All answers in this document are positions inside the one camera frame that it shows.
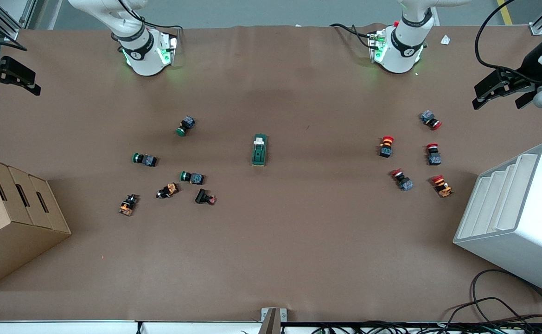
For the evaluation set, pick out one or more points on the black switch red tip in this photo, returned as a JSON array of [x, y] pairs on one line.
[[203, 196]]

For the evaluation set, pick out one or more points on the small white paper scrap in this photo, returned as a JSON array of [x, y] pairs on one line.
[[445, 40]]

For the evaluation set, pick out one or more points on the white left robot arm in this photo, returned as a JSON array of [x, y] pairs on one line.
[[398, 53]]

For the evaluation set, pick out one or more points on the grey metal bracket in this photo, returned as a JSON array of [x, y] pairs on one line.
[[273, 317]]

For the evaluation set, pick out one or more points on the white table edge rail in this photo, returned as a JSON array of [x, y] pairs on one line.
[[66, 328]]

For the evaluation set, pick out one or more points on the brown cardboard box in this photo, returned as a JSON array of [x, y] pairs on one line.
[[15, 232]]

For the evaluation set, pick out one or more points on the green push button blue block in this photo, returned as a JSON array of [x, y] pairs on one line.
[[145, 160], [186, 125], [193, 177]]

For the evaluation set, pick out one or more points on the red button orange contact block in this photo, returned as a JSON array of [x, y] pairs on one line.
[[442, 186]]

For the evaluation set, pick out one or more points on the red mushroom button blue block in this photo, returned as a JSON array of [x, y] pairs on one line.
[[433, 155], [402, 180], [430, 119]]

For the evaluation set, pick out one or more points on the white plastic divided bin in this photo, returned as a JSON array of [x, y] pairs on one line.
[[530, 222]]

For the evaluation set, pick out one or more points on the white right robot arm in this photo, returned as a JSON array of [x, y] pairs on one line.
[[143, 55]]

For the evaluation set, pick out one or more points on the green load switch white lever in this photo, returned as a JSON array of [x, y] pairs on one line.
[[259, 153]]

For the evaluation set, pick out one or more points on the red button orange striped collar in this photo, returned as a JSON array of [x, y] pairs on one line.
[[386, 146]]

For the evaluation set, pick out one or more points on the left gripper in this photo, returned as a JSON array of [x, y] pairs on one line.
[[532, 67]]

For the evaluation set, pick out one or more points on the brown paper table cover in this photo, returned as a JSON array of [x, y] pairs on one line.
[[298, 241]]

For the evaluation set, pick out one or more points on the black switch orange contact block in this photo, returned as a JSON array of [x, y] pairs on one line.
[[128, 205], [168, 190]]

